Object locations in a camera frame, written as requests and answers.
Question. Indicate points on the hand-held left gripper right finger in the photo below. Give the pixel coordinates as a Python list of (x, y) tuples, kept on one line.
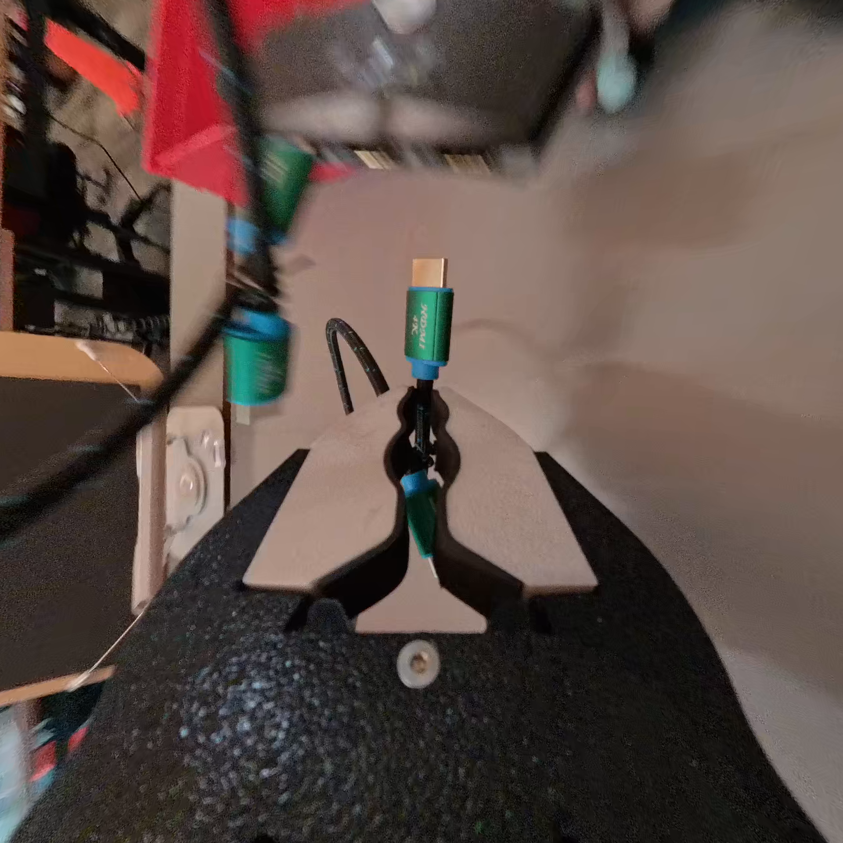
[(520, 520)]

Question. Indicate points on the pale metal bracket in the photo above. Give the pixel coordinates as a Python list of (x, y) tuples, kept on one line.
[(191, 474)]

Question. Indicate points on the red plastic bin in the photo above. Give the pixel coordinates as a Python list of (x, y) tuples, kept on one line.
[(191, 112), (92, 66)]

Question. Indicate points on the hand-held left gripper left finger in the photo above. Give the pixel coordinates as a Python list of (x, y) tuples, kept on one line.
[(329, 514)]

